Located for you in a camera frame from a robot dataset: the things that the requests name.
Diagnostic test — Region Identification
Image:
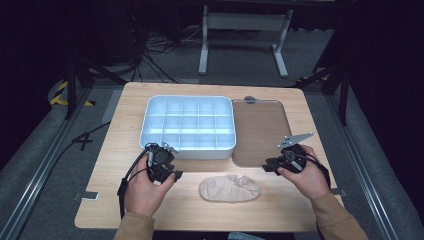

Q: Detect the aluminium floor rail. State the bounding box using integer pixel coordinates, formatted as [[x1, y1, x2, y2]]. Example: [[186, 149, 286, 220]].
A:
[[324, 94, 403, 240], [0, 87, 93, 240]]

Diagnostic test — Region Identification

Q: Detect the person's left hand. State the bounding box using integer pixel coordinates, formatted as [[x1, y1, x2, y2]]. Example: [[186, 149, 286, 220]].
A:
[[124, 154, 178, 218]]

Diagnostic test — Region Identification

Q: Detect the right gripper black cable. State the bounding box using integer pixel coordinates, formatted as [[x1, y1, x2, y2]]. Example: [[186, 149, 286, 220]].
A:
[[299, 153, 332, 192]]

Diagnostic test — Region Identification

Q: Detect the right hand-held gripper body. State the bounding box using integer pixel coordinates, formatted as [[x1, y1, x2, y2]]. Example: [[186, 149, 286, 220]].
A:
[[277, 131, 315, 175]]

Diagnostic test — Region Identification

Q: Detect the grey flat floor strip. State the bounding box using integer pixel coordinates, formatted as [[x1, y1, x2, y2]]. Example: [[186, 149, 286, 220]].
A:
[[100, 88, 124, 125]]

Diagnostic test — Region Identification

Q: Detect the yellow black hazard tape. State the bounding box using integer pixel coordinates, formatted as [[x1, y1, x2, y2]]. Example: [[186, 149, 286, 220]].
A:
[[49, 80, 96, 108]]

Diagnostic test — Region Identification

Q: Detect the person's right hand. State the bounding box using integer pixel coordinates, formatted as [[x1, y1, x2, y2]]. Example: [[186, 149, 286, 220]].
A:
[[276, 144, 332, 201]]

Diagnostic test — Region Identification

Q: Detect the bundle of black floor cables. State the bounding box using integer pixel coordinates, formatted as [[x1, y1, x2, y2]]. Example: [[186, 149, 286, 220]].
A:
[[131, 28, 203, 84]]

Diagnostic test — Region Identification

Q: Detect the white metal stand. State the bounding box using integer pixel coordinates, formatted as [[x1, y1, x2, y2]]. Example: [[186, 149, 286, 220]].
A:
[[198, 4, 294, 79]]

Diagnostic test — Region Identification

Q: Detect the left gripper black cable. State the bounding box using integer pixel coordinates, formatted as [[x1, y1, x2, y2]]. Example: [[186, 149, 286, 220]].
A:
[[116, 142, 158, 220]]

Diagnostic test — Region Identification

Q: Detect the white divided storage box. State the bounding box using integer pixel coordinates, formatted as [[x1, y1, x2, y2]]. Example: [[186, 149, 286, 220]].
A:
[[139, 94, 237, 161]]

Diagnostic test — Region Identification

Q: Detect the black floor cable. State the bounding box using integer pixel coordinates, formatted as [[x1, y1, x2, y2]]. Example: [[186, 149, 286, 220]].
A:
[[13, 121, 112, 240]]

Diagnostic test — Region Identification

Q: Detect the beige sock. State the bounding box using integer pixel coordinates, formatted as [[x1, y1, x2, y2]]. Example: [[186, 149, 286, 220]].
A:
[[198, 174, 262, 204]]

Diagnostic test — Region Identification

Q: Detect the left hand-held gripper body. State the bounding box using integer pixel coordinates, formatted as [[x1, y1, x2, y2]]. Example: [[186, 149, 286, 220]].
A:
[[145, 141, 180, 184]]

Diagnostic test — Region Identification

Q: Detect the black tripod stand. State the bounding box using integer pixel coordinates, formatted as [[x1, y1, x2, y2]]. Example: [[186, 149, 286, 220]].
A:
[[293, 63, 352, 127], [64, 54, 128, 120]]

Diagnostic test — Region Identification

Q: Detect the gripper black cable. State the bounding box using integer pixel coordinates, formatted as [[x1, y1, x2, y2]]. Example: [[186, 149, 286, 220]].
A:
[[116, 142, 158, 220], [299, 153, 332, 192]]

